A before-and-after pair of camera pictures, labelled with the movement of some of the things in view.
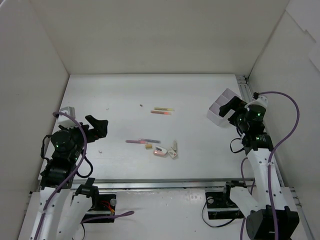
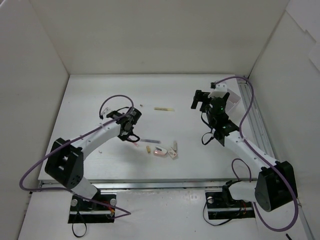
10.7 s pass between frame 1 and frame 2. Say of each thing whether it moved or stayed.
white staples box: stayed
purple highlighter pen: stayed
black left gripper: moved
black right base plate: stayed
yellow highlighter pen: stayed
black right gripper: moved
